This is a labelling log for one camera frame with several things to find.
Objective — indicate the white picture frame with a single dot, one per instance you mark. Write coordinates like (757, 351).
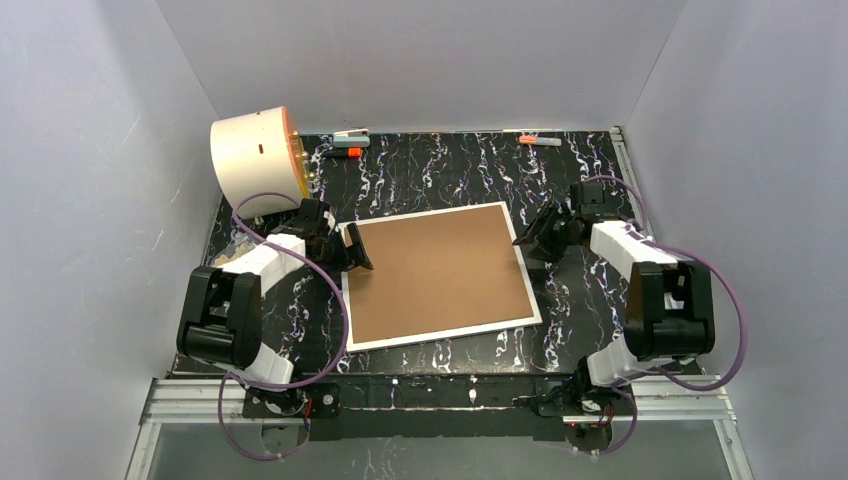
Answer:
(523, 265)

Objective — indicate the cream cylindrical drum device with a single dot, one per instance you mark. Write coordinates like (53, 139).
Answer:
(260, 162)

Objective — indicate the brown cardboard backing board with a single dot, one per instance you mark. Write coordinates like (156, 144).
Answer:
(437, 272)

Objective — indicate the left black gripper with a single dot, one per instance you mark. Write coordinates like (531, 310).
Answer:
(343, 247)

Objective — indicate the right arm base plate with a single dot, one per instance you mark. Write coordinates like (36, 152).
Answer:
(549, 398)

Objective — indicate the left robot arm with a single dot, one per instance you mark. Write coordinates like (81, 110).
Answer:
(221, 318)

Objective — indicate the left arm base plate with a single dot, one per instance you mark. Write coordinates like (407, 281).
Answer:
(315, 401)

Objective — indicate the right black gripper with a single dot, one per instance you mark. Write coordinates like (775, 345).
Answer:
(551, 230)

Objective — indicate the black orange marker pen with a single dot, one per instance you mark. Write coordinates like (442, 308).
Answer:
(339, 153)

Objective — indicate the aluminium rail front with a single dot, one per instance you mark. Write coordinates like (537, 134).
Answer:
(204, 400)

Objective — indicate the orange grey utility knife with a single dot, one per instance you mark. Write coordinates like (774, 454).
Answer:
(540, 141)

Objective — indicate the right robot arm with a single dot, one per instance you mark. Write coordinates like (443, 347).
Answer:
(669, 309)

